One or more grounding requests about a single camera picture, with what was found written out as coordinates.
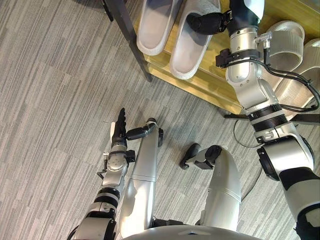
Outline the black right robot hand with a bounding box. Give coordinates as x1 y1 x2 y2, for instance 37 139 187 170
186 0 266 35

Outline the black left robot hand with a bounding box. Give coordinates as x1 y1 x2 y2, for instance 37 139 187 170
109 107 156 147

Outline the white slipper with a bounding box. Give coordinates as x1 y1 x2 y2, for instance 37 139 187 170
136 0 186 57
169 0 222 80

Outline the silver left robot leg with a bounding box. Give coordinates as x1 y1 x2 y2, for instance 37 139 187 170
117 117 165 240

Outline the silver robot leg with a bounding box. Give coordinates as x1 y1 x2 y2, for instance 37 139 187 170
117 117 165 240
179 142 243 233

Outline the grey ribbed slipper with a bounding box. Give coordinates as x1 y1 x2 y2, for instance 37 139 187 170
272 38 320 109
257 20 306 74

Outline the silver right robot leg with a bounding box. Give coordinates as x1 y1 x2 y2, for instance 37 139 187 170
179 142 243 233

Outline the silver robot torso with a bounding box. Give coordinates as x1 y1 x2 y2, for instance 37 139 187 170
121 224 265 240

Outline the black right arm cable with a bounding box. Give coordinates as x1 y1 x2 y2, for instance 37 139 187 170
259 41 320 112

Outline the thin black floor cable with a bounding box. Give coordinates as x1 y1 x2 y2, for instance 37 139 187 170
233 119 264 199

